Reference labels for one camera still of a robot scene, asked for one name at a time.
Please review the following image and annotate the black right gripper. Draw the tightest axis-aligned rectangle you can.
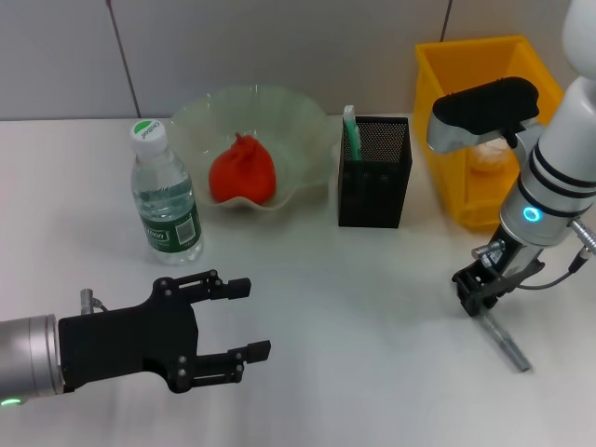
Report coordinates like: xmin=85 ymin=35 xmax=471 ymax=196
xmin=451 ymin=227 xmax=547 ymax=318

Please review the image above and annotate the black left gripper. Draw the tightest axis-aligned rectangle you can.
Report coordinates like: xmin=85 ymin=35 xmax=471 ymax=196
xmin=58 ymin=268 xmax=273 ymax=395

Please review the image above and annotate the grey pen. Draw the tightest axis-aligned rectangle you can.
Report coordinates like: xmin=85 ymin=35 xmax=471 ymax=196
xmin=481 ymin=309 xmax=532 ymax=373

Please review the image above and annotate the clear green-label water bottle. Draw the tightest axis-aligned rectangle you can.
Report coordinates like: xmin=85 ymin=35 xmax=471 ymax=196
xmin=129 ymin=118 xmax=205 ymax=267

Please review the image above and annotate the white paper ball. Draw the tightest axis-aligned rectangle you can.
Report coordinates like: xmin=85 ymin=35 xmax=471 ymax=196
xmin=469 ymin=139 xmax=511 ymax=173

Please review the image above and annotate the red-orange toy orange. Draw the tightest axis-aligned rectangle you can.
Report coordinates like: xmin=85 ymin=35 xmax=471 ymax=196
xmin=208 ymin=132 xmax=277 ymax=205

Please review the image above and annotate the green utility knife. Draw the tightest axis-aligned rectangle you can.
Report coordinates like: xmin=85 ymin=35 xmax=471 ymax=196
xmin=342 ymin=104 xmax=364 ymax=163

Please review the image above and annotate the black mesh pen holder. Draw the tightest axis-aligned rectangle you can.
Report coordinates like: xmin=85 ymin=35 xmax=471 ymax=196
xmin=337 ymin=115 xmax=413 ymax=229

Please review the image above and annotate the green frosted glass fruit bowl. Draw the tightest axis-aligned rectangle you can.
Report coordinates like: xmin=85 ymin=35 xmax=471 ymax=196
xmin=168 ymin=83 xmax=341 ymax=210

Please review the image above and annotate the yellow plastic storage bin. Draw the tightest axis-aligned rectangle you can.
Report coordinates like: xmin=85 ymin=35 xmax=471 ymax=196
xmin=413 ymin=34 xmax=565 ymax=233

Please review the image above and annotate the silver right gripper cable plug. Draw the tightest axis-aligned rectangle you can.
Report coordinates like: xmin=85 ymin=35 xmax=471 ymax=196
xmin=470 ymin=239 xmax=507 ymax=261

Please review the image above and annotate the silver gripper cable plug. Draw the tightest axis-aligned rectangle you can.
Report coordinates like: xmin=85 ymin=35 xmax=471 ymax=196
xmin=79 ymin=288 xmax=110 ymax=316
xmin=470 ymin=239 xmax=507 ymax=261

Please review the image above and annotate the thin dark right gripper cable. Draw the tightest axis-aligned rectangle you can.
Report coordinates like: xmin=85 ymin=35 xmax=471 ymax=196
xmin=515 ymin=266 xmax=575 ymax=291

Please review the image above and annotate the silver left gripper cable plug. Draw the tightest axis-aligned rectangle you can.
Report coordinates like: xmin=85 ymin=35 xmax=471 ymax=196
xmin=79 ymin=288 xmax=110 ymax=316

